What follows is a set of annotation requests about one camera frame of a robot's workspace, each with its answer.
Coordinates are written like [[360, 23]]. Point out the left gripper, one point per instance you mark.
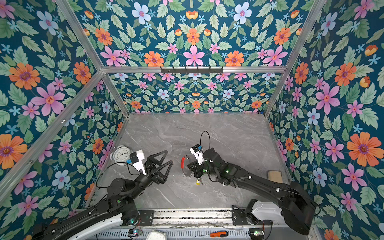
[[156, 177]]

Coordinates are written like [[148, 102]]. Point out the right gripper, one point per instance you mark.
[[196, 170]]

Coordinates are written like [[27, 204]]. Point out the red capped key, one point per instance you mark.
[[183, 162]]

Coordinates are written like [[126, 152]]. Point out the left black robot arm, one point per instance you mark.
[[116, 209]]

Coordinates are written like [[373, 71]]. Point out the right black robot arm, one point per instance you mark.
[[297, 208]]

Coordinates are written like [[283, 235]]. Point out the white round alarm clock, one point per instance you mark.
[[121, 155]]

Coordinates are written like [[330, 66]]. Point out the white square clock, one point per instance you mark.
[[155, 235]]

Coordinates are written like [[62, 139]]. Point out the small circuit board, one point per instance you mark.
[[135, 232]]

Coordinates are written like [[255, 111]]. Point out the wooden block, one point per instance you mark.
[[275, 176]]

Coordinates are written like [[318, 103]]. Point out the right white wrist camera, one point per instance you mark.
[[196, 150]]

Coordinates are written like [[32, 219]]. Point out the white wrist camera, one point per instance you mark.
[[196, 150], [136, 159]]

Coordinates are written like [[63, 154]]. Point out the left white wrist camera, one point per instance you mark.
[[136, 159]]

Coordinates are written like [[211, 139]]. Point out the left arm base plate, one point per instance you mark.
[[144, 219]]

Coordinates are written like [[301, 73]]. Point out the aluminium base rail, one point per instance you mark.
[[215, 216]]

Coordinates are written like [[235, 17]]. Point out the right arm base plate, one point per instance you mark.
[[242, 218]]

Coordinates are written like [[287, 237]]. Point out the orange handled screwdriver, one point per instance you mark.
[[219, 234]]

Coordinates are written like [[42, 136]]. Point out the black hook rail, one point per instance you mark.
[[191, 70]]

